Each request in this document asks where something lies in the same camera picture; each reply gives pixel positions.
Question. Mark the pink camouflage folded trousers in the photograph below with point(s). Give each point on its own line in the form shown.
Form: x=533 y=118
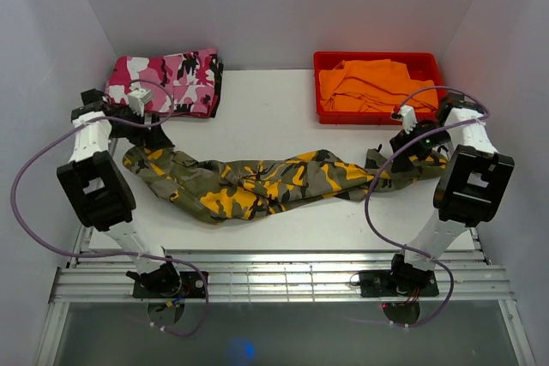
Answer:
x=190 y=80

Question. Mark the orange cloth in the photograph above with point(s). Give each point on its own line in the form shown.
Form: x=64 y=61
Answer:
x=373 y=87

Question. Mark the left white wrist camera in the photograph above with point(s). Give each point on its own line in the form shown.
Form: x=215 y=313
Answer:
x=137 y=100

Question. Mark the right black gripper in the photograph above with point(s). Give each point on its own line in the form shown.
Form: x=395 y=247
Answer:
x=402 y=162

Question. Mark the aluminium rail frame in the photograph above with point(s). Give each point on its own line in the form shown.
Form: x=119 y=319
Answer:
x=277 y=276

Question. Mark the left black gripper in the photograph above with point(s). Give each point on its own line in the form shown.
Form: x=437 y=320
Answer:
x=153 y=138

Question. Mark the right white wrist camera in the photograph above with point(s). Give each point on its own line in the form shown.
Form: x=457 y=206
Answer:
x=406 y=115

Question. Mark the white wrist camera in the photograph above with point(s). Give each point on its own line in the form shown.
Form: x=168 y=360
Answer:
x=406 y=115
x=137 y=100

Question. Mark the yellow camouflage trousers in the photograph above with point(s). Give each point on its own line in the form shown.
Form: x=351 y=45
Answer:
x=213 y=191

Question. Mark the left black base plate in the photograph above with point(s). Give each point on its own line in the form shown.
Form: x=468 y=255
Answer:
x=189 y=284

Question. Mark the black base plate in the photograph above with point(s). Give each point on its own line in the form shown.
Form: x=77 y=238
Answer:
x=382 y=283
x=189 y=284

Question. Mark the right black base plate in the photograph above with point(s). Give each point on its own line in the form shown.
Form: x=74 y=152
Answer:
x=382 y=283

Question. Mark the red plastic bin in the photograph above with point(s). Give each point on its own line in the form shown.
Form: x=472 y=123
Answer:
x=421 y=66

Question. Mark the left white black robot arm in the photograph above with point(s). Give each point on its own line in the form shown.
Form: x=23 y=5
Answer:
x=98 y=192

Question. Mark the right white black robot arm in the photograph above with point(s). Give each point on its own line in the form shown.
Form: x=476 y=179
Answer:
x=469 y=191

